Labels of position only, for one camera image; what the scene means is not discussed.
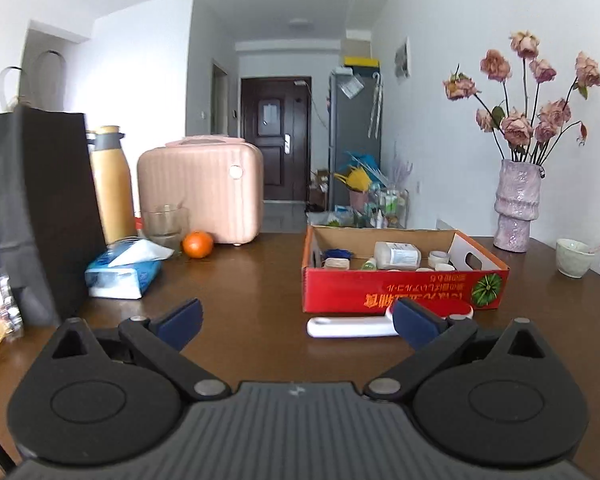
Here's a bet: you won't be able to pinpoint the red cardboard box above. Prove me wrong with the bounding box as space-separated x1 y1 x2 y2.
302 226 509 315

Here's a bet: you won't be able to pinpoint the pink ceramic vase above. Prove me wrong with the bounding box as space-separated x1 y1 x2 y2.
493 159 543 254

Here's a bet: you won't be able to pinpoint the orange fruit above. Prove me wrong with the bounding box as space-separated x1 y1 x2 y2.
182 231 214 259

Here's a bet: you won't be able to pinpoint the grey refrigerator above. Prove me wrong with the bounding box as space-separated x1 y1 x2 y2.
328 67 382 209

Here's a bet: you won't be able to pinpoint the white plastic jar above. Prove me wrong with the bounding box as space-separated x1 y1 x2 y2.
374 242 422 271

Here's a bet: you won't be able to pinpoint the clear drinking glass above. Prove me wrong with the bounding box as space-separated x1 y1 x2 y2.
142 204 188 252

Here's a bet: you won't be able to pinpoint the dried pink flowers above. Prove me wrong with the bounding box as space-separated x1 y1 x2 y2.
442 30 600 167

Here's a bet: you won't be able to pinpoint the pink suitcase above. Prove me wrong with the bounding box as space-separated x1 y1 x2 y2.
137 134 264 245

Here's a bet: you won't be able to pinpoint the yellow thermos flask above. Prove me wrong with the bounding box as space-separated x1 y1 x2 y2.
88 126 136 245

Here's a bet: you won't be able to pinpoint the yellow box on fridge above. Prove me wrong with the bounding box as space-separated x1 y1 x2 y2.
342 56 380 68

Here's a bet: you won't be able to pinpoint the black paper bag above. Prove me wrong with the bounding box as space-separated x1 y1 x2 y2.
0 102 106 326

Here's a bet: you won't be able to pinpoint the white tape roll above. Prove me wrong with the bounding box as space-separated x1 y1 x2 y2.
427 250 450 268

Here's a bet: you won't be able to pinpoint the blue tissue pack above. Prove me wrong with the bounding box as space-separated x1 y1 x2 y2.
84 237 174 300

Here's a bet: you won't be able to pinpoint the dark brown door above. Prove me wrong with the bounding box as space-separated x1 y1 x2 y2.
240 76 311 203

